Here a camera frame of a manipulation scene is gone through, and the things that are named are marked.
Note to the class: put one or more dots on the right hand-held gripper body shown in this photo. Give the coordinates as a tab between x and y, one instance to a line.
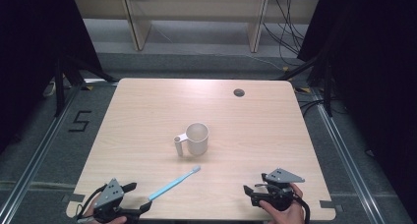
278	193

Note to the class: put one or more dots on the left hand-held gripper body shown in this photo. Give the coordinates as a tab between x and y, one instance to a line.
109	194

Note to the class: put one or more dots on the blue toothbrush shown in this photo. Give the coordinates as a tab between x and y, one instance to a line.
173	183

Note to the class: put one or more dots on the person's right hand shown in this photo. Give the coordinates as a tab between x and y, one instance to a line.
288	214

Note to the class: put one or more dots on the person's left hand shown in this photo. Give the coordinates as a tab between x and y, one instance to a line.
89	213

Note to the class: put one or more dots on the round grey table grommet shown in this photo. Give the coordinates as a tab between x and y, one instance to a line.
239	92

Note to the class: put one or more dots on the yellow floor tape piece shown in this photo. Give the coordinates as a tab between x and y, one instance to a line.
87	87
285	68
303	90

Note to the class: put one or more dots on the black metal stand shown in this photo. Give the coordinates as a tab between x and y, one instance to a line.
59	86
327	86

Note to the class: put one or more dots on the black curtain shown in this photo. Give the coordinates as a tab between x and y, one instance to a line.
29	53
377	70

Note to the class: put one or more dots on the beige wooden shelf unit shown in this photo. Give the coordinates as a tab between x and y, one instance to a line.
196	8

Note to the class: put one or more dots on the grey metal floor rail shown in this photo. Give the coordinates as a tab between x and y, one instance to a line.
39	152
347	165

